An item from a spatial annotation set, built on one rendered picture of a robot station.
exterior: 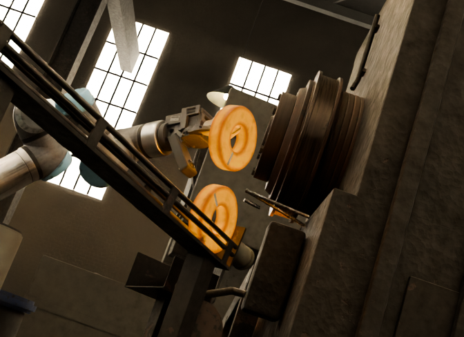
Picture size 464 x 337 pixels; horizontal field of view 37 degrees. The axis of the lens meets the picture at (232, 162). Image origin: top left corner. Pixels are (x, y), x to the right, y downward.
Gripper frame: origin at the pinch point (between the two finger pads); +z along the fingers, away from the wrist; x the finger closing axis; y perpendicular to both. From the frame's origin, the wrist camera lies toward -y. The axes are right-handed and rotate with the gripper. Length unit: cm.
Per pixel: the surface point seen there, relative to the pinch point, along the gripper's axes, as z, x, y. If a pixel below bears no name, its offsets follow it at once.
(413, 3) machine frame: 38, 19, 39
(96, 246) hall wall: -715, 740, 296
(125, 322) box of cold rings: -196, 210, 14
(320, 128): 7.0, 32.9, 16.2
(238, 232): -1.7, 8.1, -22.3
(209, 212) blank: -1.8, -4.7, -22.3
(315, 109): 6.2, 31.5, 21.8
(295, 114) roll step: -0.8, 33.2, 22.4
